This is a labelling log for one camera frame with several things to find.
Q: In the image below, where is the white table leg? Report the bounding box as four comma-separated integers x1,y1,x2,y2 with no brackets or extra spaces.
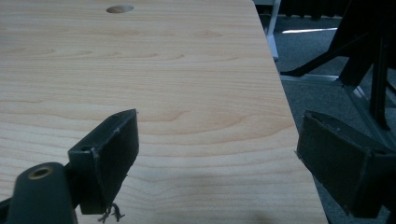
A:
262,0,282,62

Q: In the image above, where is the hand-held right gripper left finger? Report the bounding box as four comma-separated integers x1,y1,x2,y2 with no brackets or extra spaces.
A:
67,108,140,216

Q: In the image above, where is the black metal stand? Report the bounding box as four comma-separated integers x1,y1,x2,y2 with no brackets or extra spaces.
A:
279,0,396,132

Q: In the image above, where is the silver metal floor frame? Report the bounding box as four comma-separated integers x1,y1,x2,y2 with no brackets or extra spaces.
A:
279,74,396,150

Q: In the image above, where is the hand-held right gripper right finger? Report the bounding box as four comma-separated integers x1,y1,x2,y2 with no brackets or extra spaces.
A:
295,109,396,219

